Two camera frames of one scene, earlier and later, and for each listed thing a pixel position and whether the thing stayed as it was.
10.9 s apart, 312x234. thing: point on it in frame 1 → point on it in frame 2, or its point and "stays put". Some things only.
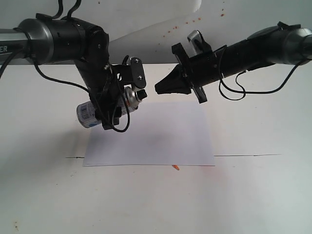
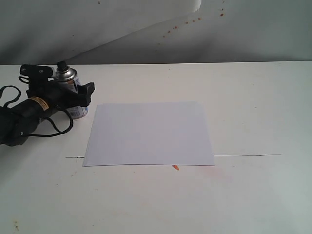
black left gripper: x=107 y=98 → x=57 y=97
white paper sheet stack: x=159 y=133 stays put
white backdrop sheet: x=147 y=29 stays put
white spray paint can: x=130 y=101 → x=66 y=75
